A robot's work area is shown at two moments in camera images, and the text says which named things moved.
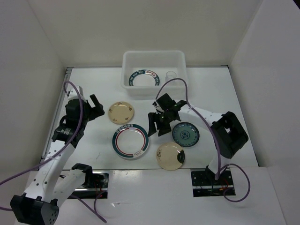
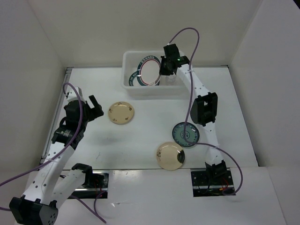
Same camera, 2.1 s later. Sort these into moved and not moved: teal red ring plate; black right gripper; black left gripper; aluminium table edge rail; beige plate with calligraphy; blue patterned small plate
Moved: black right gripper; teal red ring plate
Not moved: blue patterned small plate; aluminium table edge rail; beige plate with calligraphy; black left gripper
